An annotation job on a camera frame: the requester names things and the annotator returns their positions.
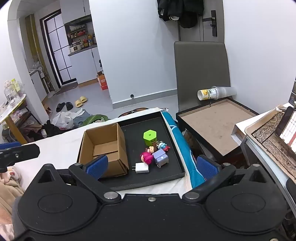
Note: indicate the black slipper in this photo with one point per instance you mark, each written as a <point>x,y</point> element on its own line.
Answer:
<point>60,107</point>
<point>69,106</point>

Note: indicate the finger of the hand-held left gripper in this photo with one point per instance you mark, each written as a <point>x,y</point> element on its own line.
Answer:
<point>9,145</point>
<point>23,151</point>

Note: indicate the dark clothes pile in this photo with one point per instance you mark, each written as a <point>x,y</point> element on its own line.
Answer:
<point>52,129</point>

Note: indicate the white plastic bag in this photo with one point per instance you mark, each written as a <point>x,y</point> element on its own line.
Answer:
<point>62,120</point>

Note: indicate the light blue cloth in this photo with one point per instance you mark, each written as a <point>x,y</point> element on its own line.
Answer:
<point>81,117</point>

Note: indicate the white flat box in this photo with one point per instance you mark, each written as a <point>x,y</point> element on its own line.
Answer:
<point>240,133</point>

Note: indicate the yellow slipper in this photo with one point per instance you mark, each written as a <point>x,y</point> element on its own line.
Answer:
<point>78,103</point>
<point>83,99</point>

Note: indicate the translucent plastic cup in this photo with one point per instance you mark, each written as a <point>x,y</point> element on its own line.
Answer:
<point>227,91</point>

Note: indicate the black framed glass door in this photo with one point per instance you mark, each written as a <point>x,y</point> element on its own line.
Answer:
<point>57,51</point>

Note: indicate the black shallow tray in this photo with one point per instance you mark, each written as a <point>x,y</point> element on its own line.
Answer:
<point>168,166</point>

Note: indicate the white wall charger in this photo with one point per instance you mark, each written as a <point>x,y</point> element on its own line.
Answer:
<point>142,168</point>

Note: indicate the pink hooded figurine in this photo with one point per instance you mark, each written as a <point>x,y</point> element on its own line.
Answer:
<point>146,158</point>

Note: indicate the brown round mat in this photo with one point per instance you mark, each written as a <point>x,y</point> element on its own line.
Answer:
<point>131,111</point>

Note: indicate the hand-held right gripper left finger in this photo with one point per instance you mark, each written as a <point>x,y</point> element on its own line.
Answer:
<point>97,166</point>

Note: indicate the white standing fan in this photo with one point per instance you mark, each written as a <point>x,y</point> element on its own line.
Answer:
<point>38,67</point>

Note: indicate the tablet with bright screen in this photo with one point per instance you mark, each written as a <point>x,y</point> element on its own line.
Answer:
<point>288,129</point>

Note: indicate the green hexagonal box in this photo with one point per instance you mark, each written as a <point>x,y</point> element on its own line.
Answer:
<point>150,137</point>

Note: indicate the purple toy block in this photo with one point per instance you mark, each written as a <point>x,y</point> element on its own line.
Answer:
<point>160,158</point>

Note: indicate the grey door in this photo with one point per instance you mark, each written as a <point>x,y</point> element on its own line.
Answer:
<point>196,32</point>

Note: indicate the patterned tray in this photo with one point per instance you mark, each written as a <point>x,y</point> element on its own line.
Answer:
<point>266,134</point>

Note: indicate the black hanging jackets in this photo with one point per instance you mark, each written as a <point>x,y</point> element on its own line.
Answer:
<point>182,11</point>

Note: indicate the white kitchen cabinet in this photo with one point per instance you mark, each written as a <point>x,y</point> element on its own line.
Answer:
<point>83,67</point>

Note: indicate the yellow legged side table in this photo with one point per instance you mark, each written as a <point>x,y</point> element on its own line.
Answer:
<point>11,111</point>

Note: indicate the black desk mat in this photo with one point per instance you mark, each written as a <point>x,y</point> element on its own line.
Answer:
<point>291,187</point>

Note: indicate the brown cardboard box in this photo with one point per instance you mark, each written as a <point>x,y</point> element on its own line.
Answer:
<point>101,136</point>

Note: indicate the blue white cloth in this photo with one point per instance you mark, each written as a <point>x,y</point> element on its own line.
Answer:
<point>182,148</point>

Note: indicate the orange cardboard box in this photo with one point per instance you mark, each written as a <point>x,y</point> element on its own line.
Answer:
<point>103,82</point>

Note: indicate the green cartoon mat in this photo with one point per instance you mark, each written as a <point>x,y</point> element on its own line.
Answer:
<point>94,120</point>

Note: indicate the white upper cabinet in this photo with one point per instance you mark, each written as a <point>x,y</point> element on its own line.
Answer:
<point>74,10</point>

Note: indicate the yellow print paper cup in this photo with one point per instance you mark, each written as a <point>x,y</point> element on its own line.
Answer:
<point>208,93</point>

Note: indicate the small colourful figurine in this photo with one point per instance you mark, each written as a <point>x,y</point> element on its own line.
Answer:
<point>163,145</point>

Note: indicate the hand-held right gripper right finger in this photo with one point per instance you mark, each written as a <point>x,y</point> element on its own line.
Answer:
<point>207,169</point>

